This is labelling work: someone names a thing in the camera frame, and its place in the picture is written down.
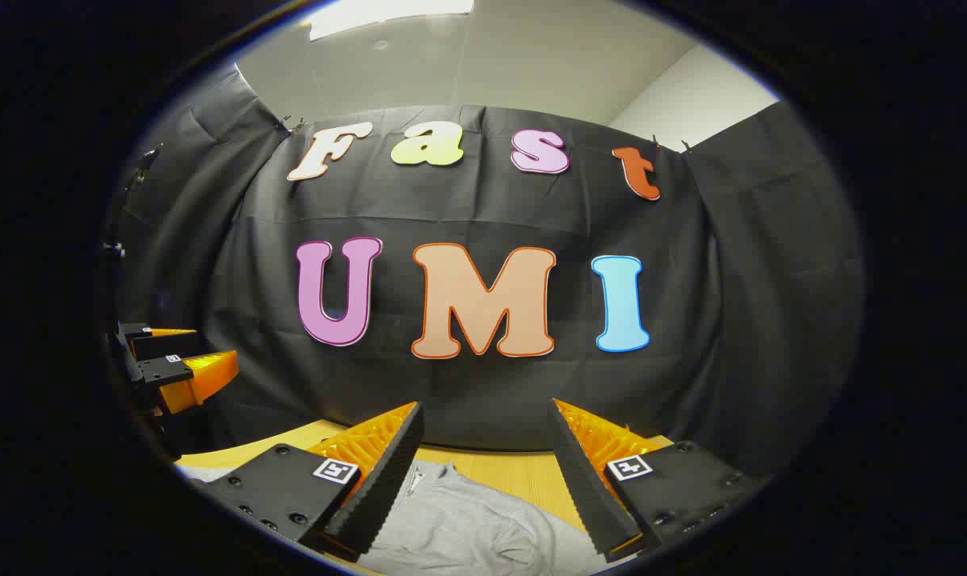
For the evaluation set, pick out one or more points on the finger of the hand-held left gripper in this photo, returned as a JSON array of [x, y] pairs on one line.
[[199, 376], [153, 346]]

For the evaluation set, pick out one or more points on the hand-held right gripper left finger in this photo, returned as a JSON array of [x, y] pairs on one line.
[[387, 488]]

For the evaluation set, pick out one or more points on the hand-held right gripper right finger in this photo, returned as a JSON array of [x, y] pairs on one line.
[[587, 488]]

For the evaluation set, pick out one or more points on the grey zip-neck sweatshirt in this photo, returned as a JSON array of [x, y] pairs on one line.
[[467, 528]]

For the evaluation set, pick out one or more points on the small black clip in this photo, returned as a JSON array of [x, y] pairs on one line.
[[669, 144], [289, 124]]

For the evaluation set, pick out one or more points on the black backdrop cloth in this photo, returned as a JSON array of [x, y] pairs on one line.
[[483, 200]]

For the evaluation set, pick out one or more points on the ceiling light panel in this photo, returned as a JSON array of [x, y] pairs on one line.
[[387, 16]]

